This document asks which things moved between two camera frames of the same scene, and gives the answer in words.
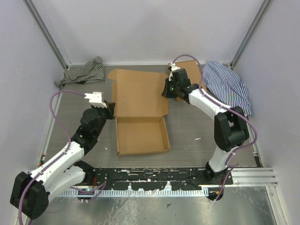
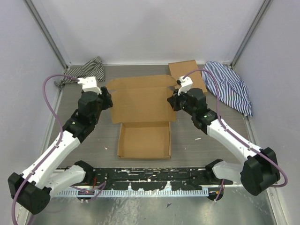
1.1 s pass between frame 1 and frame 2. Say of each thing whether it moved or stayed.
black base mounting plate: stayed
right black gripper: moved
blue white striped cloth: stayed
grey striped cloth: stayed
